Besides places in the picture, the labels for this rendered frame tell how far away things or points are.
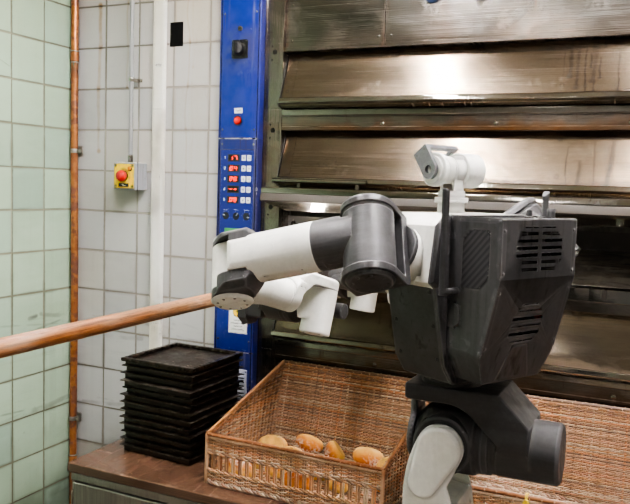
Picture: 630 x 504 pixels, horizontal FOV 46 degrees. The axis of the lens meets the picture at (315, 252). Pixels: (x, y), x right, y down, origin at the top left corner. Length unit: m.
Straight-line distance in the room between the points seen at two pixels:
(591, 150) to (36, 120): 1.90
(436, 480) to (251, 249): 0.54
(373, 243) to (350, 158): 1.24
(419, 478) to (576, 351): 0.98
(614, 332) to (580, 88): 0.70
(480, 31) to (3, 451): 2.16
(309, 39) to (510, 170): 0.80
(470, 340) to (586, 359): 1.05
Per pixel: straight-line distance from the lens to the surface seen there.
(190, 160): 2.74
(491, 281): 1.26
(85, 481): 2.48
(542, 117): 2.31
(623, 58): 2.32
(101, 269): 3.00
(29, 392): 3.02
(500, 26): 2.38
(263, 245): 1.30
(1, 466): 3.01
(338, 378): 2.50
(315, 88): 2.51
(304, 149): 2.53
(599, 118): 2.29
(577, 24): 2.35
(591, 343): 2.32
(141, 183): 2.82
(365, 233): 1.24
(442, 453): 1.42
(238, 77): 2.63
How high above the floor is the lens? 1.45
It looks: 5 degrees down
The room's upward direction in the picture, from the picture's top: 2 degrees clockwise
